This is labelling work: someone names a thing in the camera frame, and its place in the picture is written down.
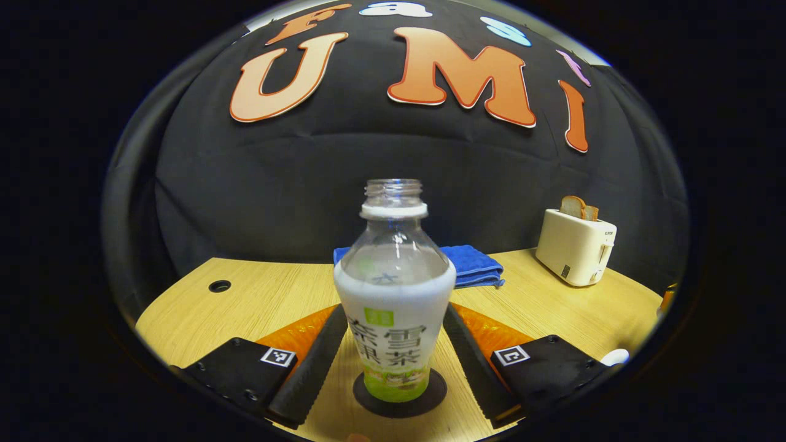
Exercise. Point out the clear water bottle green label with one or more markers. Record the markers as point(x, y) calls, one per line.
point(393, 294)

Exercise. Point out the blue folded towel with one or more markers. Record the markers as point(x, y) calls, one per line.
point(473, 267)

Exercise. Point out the toast bread slice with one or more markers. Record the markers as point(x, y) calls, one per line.
point(572, 207)
point(591, 213)

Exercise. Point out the black backdrop cloth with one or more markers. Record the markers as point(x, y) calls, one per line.
point(295, 184)

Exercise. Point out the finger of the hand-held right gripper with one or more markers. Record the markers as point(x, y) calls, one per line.
point(667, 301)

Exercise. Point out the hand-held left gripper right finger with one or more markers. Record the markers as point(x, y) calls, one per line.
point(479, 374)

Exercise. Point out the dark round coaster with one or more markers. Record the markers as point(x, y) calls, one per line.
point(399, 408)

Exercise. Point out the white teacup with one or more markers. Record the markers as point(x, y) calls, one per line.
point(615, 356)

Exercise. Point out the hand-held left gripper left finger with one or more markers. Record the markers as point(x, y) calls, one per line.
point(310, 374)

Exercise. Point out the cream toaster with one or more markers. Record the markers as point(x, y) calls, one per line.
point(574, 248)

